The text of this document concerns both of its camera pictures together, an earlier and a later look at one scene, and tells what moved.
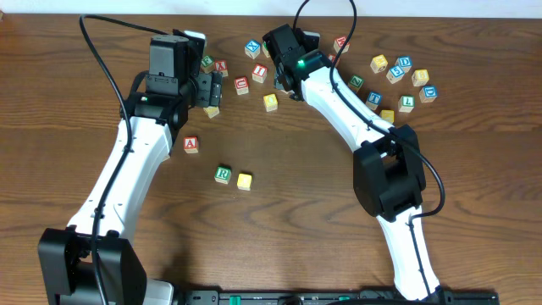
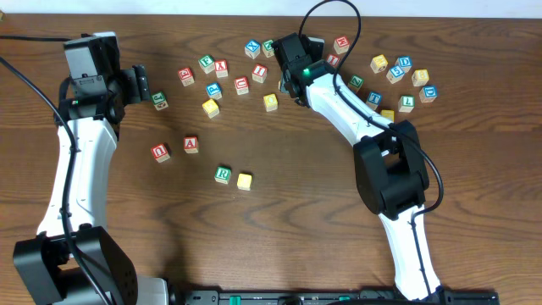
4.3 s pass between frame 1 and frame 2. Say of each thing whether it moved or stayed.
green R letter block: stayed
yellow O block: stayed
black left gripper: moved
